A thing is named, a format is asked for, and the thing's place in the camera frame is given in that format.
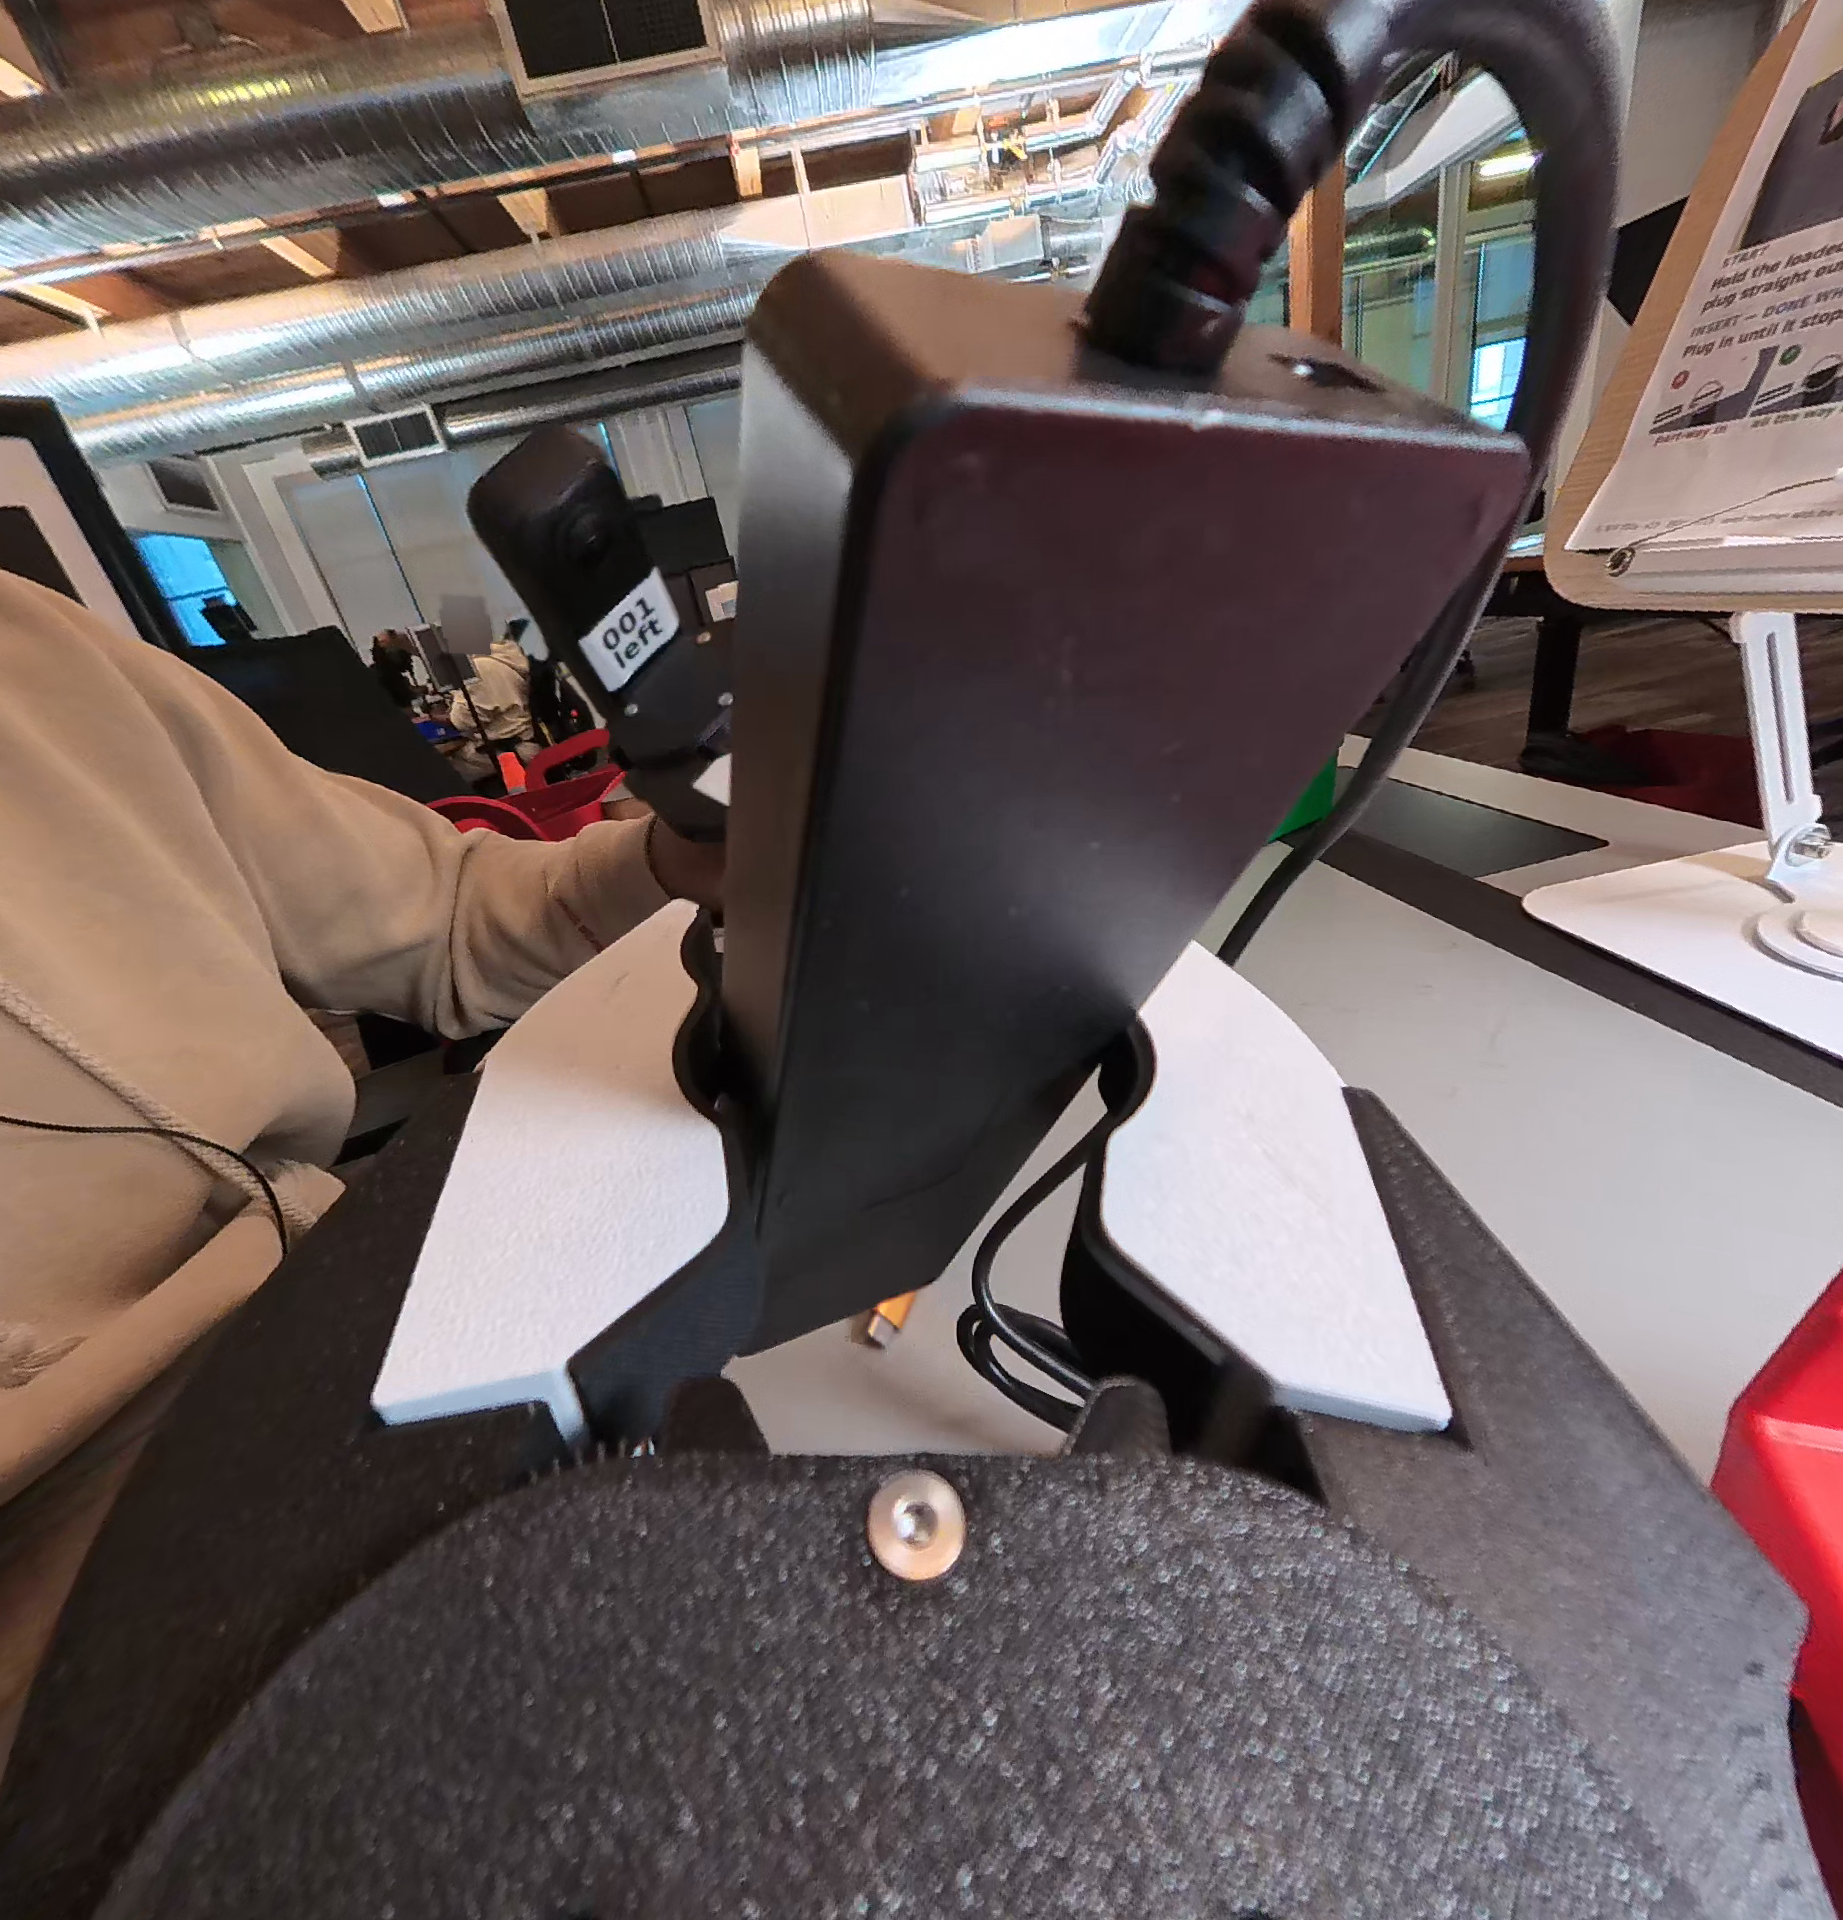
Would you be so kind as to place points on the black screen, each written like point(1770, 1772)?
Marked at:
point(322, 705)

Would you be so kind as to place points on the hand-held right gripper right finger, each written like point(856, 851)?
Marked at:
point(1266, 1200)

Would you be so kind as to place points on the green plastic bin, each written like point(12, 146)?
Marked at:
point(1307, 801)

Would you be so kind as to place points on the person's left hand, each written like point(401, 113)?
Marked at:
point(689, 865)

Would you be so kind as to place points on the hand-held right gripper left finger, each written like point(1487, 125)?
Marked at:
point(561, 1200)

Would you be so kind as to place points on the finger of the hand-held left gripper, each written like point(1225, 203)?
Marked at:
point(715, 785)

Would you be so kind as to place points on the silver air duct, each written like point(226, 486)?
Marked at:
point(411, 345)
point(337, 136)

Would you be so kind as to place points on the black usb hub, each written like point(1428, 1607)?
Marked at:
point(1072, 780)

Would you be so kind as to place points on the person's left forearm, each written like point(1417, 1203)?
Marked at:
point(457, 900)

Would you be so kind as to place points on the black table mat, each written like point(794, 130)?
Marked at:
point(1476, 828)

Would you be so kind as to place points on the person's beige hoodie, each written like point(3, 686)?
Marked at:
point(97, 930)

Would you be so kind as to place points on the large red plastic bin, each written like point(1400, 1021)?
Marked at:
point(1814, 1531)

